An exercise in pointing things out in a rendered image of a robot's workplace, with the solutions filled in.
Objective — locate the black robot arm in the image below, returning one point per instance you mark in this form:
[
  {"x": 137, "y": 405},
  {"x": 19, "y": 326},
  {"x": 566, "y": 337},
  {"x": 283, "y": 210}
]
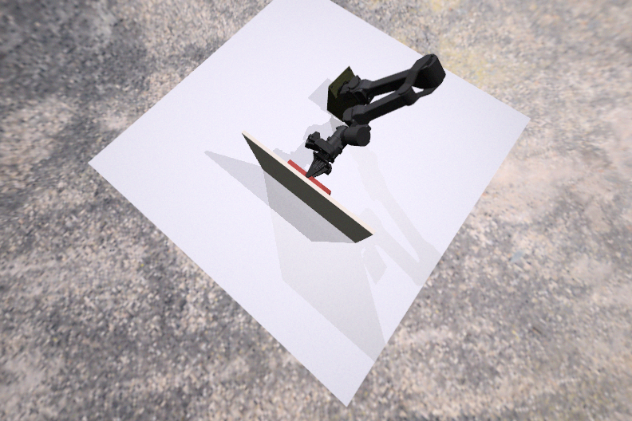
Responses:
[{"x": 427, "y": 73}]

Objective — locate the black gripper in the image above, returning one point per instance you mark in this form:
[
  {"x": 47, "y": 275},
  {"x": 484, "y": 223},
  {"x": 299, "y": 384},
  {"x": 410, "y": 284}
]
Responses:
[{"x": 328, "y": 153}]

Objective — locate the red picture frame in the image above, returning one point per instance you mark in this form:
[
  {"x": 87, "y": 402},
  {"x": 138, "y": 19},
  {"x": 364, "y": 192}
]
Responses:
[{"x": 312, "y": 179}]

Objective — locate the light grey wall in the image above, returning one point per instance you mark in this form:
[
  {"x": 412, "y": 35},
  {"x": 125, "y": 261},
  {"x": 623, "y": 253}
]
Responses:
[{"x": 312, "y": 195}]

